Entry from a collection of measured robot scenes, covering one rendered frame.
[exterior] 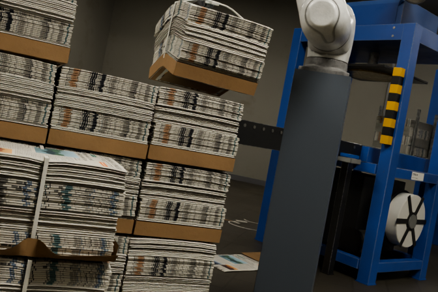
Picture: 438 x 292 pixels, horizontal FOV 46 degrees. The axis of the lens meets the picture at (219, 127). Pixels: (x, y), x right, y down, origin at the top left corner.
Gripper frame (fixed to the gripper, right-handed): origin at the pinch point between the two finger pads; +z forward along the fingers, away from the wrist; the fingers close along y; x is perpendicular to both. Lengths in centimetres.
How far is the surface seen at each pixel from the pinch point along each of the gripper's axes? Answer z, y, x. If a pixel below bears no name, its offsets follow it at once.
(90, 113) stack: 23, 50, 38
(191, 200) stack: 24, 72, 3
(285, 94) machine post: -152, 34, -120
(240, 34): 19.9, 17.9, -3.9
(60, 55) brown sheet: 21, 36, 49
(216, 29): 20.6, 18.2, 4.7
